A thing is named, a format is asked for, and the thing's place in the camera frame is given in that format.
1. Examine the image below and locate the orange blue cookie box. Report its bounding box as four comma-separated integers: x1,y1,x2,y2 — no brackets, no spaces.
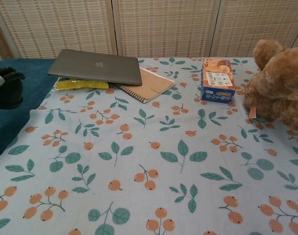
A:
200,57,237,104

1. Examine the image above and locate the woven bamboo folding screen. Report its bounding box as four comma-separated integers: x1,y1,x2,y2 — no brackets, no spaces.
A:
0,0,298,61

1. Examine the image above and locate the black round device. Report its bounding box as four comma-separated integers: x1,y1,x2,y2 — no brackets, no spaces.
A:
0,72,25,110

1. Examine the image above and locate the floral light blue tablecloth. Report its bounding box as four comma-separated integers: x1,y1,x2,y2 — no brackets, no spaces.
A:
0,57,298,235

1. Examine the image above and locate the teal plush table cover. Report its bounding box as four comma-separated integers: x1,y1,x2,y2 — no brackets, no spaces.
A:
0,58,59,165

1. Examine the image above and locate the brown teddy bear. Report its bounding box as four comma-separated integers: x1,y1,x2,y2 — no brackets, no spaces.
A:
243,39,298,136

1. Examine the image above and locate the brown spiral notebook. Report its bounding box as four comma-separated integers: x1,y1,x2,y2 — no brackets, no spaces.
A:
113,67,176,104

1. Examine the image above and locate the grey closed laptop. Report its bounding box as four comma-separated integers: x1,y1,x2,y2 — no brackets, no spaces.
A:
47,48,143,87

